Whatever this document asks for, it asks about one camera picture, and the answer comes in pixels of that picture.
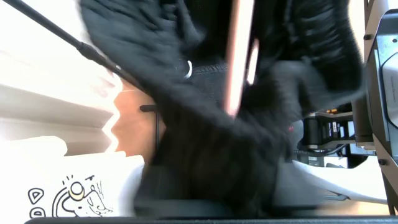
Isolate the black garment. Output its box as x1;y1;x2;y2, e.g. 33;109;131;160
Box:
79;0;367;218

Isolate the white printed t-shirt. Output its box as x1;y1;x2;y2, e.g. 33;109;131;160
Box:
0;136;146;218

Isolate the pink clothes hanger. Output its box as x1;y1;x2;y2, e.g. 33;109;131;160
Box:
222;0;261;118

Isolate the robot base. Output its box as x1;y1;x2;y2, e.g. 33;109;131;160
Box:
287;0;398;216

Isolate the black clothes rack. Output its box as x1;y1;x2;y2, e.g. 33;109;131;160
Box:
2;0;161;158

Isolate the beige curtain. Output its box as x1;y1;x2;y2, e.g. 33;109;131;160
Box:
0;0;124;156

